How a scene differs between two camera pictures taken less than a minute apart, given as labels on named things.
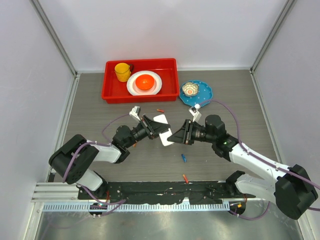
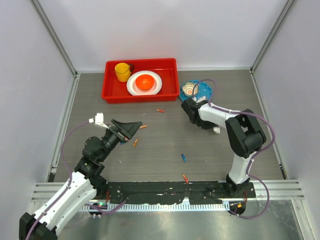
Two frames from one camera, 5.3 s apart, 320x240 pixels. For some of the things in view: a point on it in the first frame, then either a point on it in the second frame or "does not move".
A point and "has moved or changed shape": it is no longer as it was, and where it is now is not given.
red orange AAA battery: (185, 178) does not move
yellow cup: (122, 71) does not move
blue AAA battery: (183, 158) does not move
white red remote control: (164, 136) has moved or changed shape
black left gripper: (154, 128) -> (123, 131)
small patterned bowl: (190, 89) does not move
